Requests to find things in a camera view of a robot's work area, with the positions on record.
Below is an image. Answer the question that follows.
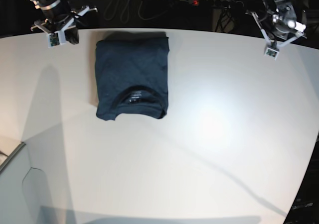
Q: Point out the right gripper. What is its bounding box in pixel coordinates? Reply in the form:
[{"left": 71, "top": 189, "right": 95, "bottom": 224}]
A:
[{"left": 30, "top": 5, "right": 98, "bottom": 44}]

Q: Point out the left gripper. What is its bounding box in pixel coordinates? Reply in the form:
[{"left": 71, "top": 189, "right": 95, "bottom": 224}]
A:
[{"left": 246, "top": 10, "right": 306, "bottom": 50}]

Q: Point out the dark blue t-shirt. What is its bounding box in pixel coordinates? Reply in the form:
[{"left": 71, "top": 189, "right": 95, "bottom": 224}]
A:
[{"left": 95, "top": 36, "right": 169, "bottom": 121}]

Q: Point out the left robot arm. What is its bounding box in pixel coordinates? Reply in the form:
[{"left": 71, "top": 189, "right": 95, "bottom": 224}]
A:
[{"left": 246, "top": 0, "right": 307, "bottom": 58}]

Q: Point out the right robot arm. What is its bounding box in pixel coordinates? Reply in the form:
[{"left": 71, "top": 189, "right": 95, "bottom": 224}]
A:
[{"left": 30, "top": 0, "right": 98, "bottom": 48}]

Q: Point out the black power strip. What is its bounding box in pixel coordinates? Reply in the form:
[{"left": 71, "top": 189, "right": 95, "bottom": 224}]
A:
[{"left": 188, "top": 0, "right": 244, "bottom": 9}]

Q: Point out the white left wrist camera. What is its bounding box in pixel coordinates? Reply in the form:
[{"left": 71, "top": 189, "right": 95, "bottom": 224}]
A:
[{"left": 264, "top": 46, "right": 280, "bottom": 60}]

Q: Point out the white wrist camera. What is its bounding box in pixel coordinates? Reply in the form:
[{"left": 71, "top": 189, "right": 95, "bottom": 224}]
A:
[
  {"left": 264, "top": 46, "right": 280, "bottom": 60},
  {"left": 47, "top": 31, "right": 66, "bottom": 48}
]

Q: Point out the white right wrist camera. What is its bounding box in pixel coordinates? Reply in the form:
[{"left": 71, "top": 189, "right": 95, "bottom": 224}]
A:
[{"left": 47, "top": 31, "right": 66, "bottom": 48}]

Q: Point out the grey looped cable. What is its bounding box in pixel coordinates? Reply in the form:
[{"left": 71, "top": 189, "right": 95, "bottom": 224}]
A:
[{"left": 103, "top": 0, "right": 133, "bottom": 23}]

